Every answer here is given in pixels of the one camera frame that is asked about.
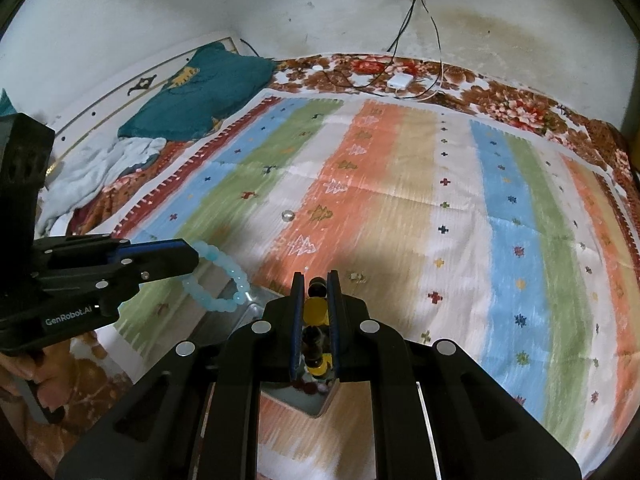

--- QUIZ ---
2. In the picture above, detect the yellow and black bead bracelet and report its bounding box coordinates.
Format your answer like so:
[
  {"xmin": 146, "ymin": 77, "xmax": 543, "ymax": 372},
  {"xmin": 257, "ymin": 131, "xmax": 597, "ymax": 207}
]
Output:
[{"xmin": 302, "ymin": 275, "xmax": 334, "ymax": 380}]

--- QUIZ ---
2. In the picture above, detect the black power cable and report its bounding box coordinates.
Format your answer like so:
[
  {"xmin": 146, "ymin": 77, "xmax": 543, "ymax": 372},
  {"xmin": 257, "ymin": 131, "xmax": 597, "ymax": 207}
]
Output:
[{"xmin": 387, "ymin": 0, "xmax": 418, "ymax": 58}]

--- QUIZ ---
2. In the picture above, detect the thin black charger cable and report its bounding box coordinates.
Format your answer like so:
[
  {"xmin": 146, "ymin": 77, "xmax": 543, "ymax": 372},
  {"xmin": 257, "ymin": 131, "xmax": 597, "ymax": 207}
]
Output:
[{"xmin": 422, "ymin": 0, "xmax": 446, "ymax": 95}]

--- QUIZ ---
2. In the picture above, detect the person's left hand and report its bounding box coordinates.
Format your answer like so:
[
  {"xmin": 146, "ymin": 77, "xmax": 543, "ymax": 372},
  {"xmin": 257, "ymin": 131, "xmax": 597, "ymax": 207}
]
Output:
[{"xmin": 0, "ymin": 342, "xmax": 77, "ymax": 412}]

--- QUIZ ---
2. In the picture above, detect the white headboard with gold trim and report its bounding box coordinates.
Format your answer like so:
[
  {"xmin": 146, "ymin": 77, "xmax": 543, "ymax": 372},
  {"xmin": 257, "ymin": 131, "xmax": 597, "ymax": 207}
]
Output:
[{"xmin": 47, "ymin": 35, "xmax": 242, "ymax": 143}]

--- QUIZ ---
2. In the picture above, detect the pale grey crumpled cloth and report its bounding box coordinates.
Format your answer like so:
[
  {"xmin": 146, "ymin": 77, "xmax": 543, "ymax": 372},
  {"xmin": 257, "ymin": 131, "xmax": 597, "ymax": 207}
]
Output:
[{"xmin": 37, "ymin": 137, "xmax": 169, "ymax": 237}]

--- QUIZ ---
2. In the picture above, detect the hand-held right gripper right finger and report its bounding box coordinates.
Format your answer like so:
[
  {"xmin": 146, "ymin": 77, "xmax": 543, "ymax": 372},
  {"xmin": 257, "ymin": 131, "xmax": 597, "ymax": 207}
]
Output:
[{"xmin": 327, "ymin": 270, "xmax": 584, "ymax": 480}]

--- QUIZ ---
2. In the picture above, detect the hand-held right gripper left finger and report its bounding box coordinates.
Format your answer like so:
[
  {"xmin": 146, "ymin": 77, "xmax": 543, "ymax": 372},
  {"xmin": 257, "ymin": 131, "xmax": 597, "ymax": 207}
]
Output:
[{"xmin": 55, "ymin": 271, "xmax": 307, "ymax": 480}]

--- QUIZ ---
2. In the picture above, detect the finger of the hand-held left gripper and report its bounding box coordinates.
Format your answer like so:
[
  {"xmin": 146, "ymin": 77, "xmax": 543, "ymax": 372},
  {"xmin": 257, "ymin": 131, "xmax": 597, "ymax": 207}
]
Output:
[
  {"xmin": 32, "ymin": 234, "xmax": 202, "ymax": 269},
  {"xmin": 39, "ymin": 261, "xmax": 197, "ymax": 312}
]

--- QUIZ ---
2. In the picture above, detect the striped colourful mat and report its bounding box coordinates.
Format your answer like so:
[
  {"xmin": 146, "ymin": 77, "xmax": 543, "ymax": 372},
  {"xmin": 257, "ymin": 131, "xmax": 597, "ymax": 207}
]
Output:
[{"xmin": 112, "ymin": 87, "xmax": 640, "ymax": 480}]

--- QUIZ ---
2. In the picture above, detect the light blue bead bracelet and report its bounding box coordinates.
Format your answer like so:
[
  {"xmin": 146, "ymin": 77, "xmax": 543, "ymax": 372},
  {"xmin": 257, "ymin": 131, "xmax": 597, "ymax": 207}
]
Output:
[{"xmin": 181, "ymin": 240, "xmax": 252, "ymax": 314}]

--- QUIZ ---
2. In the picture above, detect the brown floral blanket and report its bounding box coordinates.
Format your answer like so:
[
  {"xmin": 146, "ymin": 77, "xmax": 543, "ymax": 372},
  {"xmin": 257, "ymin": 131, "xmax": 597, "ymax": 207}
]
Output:
[{"xmin": 0, "ymin": 52, "xmax": 640, "ymax": 461}]

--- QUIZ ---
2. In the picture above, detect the teal pillow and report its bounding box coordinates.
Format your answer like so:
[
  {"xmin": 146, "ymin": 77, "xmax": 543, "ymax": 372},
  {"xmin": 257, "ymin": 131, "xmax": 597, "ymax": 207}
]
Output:
[{"xmin": 117, "ymin": 41, "xmax": 277, "ymax": 142}]

